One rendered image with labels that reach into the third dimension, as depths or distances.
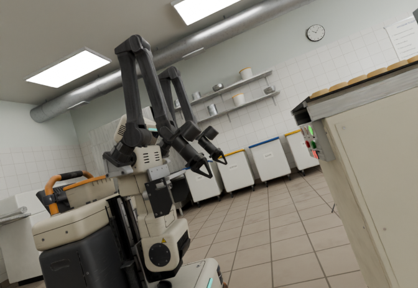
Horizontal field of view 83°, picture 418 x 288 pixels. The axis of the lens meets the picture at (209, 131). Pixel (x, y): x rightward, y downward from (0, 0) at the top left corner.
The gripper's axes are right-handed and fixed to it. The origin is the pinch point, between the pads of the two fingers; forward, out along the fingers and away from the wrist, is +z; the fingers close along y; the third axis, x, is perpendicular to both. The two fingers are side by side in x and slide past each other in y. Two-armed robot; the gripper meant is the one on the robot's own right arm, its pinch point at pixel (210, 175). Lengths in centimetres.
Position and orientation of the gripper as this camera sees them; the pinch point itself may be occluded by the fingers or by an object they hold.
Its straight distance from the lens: 93.0
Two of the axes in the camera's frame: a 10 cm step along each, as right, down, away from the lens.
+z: 6.9, 7.0, -1.7
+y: 2.1, 0.4, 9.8
